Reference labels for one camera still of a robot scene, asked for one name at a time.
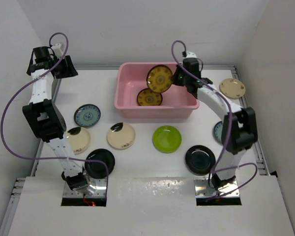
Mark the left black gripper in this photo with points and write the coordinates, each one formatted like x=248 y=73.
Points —
x=69 y=71

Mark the black plate right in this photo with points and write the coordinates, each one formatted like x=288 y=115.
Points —
x=199 y=160

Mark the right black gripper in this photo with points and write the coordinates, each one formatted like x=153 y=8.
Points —
x=175 y=79

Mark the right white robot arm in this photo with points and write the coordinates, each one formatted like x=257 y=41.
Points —
x=239 y=130

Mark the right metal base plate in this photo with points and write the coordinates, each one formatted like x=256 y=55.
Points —
x=204 y=190

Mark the cream plate far left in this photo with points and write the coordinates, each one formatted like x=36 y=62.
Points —
x=79 y=139

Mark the cream plate with black brushstroke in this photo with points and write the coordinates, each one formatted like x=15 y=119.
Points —
x=121 y=135

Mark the yellow patterned plate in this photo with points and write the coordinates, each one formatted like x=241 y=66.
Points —
x=147 y=97
x=159 y=78

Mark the cream floral plate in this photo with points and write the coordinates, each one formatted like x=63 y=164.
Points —
x=232 y=88

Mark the green plate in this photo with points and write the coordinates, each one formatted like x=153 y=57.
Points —
x=167 y=139

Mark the metal base plate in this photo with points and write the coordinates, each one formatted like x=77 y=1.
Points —
x=204 y=190
x=95 y=189

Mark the blue patterned plate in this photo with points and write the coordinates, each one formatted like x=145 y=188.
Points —
x=87 y=115
x=217 y=132

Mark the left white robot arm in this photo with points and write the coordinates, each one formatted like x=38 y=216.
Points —
x=48 y=63

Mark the black plate left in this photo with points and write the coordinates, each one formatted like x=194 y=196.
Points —
x=99 y=163

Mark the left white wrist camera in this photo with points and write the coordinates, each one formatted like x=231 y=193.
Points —
x=58 y=49

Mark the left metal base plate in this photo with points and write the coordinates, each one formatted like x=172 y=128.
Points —
x=95 y=189

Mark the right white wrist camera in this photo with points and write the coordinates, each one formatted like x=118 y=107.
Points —
x=188 y=54

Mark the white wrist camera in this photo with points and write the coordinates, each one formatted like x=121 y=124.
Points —
x=188 y=54
x=58 y=49

